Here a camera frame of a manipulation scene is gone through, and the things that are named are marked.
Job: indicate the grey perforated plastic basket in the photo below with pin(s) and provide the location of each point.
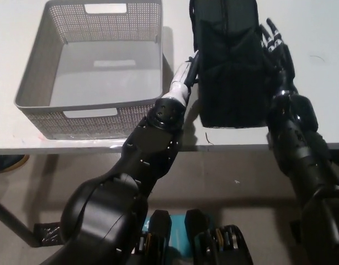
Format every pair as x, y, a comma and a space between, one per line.
103, 69

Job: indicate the dark green fabric lunch bag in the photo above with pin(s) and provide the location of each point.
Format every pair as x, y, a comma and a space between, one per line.
230, 69

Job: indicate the robot left white black hand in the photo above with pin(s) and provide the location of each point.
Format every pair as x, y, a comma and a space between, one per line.
180, 82

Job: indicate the dark grey table leg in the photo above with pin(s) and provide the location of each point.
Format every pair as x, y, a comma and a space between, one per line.
15, 223

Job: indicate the black shoe with tan sole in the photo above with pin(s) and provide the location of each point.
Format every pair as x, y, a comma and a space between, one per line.
9, 164

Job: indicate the clear tape strip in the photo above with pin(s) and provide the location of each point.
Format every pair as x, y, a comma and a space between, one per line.
84, 142

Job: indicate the robot left black body block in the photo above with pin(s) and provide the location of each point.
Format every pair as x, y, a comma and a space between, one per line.
158, 234

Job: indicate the robot right white black hand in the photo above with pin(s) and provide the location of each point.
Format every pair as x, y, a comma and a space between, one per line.
280, 60

